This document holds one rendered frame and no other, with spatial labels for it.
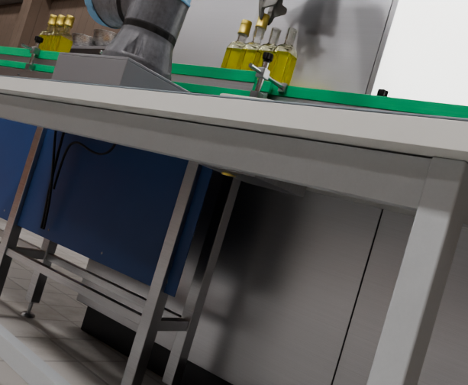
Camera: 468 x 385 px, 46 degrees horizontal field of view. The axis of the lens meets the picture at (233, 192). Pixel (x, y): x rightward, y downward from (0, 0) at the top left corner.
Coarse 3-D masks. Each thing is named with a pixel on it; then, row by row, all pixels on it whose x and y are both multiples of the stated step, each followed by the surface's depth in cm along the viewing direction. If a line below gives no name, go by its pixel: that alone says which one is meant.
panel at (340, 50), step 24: (288, 0) 178; (312, 0) 173; (336, 0) 168; (360, 0) 163; (384, 0) 158; (288, 24) 176; (312, 24) 171; (336, 24) 166; (360, 24) 161; (384, 24) 157; (312, 48) 169; (336, 48) 164; (360, 48) 159; (384, 48) 155; (312, 72) 167; (336, 72) 162; (360, 72) 158
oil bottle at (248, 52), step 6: (252, 42) 164; (246, 48) 164; (252, 48) 163; (240, 54) 165; (246, 54) 164; (252, 54) 163; (240, 60) 165; (246, 60) 163; (252, 60) 162; (240, 66) 164; (246, 66) 163
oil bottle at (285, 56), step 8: (280, 48) 157; (288, 48) 156; (280, 56) 156; (288, 56) 156; (296, 56) 159; (272, 64) 158; (280, 64) 156; (288, 64) 156; (272, 72) 157; (280, 72) 155; (288, 72) 157; (264, 80) 158; (280, 80) 155; (288, 80) 158
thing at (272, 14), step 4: (280, 0) 167; (276, 4) 168; (280, 4) 167; (272, 8) 168; (276, 8) 168; (280, 8) 167; (284, 8) 166; (268, 12) 168; (272, 12) 168; (276, 12) 168; (280, 12) 167; (284, 12) 166; (272, 16) 168; (276, 16) 168; (272, 20) 168; (268, 24) 168
